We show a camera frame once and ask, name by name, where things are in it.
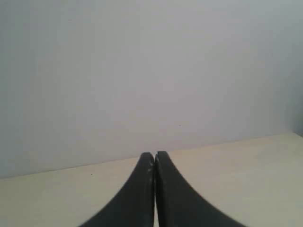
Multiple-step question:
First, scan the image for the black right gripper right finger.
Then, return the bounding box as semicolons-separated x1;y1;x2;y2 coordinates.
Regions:
155;151;244;227

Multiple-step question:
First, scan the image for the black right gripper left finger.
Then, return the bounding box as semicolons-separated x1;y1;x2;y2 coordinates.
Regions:
83;152;155;227

